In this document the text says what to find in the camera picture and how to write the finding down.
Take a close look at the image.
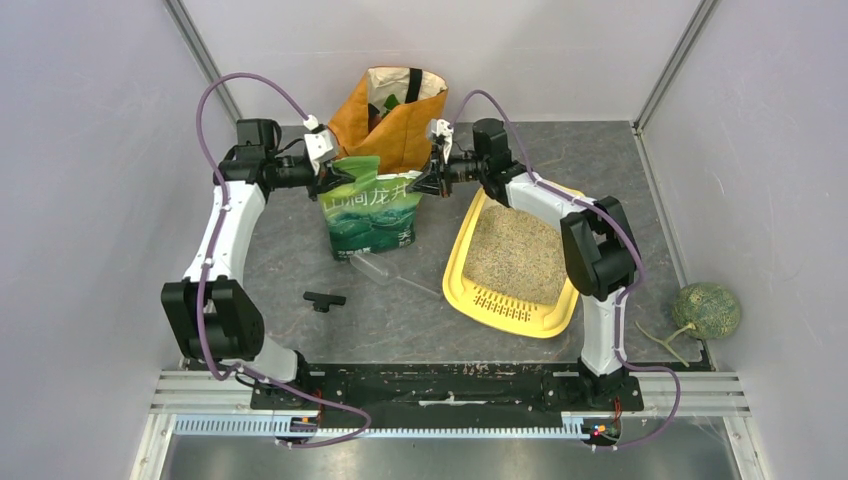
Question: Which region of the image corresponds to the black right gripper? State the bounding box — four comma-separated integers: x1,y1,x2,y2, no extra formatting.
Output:
408,143,489,197

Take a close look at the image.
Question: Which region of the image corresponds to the clear plastic litter scoop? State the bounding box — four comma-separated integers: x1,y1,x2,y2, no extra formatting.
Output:
349,252,442,298

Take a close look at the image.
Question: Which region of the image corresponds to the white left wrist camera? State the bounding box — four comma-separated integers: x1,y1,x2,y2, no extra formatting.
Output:
303,115,339,175

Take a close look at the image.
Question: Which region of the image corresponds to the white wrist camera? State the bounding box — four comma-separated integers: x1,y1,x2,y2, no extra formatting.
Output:
303,115,339,175
426,118,454,161

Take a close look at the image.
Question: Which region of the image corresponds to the black bag clip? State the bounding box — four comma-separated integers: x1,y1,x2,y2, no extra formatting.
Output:
302,291,347,313

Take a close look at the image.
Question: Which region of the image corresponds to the orange paper shopping bag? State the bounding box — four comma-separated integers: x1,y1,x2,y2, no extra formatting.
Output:
329,66,449,174

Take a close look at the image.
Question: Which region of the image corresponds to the yellow litter box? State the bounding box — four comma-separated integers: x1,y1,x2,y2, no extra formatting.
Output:
442,190,579,339

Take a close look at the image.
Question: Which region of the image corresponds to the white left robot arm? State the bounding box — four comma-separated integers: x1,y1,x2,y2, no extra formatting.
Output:
161,115,355,409

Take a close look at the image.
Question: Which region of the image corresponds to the aluminium slotted rail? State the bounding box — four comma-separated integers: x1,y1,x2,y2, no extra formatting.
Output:
173,414,621,441

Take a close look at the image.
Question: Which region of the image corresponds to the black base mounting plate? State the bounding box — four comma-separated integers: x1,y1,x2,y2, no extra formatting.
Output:
250,362,644,430

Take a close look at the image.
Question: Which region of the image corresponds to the green netted melon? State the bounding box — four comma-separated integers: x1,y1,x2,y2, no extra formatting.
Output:
635,282,742,368

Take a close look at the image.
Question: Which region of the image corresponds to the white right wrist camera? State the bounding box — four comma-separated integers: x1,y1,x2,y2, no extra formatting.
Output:
426,118,454,161

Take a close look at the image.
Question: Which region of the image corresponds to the green cat litter bag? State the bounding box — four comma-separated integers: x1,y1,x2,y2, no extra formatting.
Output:
318,156,422,261

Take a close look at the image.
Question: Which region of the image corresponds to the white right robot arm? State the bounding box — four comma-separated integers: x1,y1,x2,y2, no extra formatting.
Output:
407,118,643,409

